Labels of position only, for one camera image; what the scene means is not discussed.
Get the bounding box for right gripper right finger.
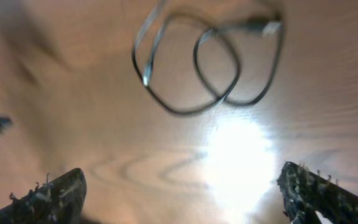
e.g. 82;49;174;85
277;161;358;224

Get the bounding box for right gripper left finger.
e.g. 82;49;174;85
0;168;87;224

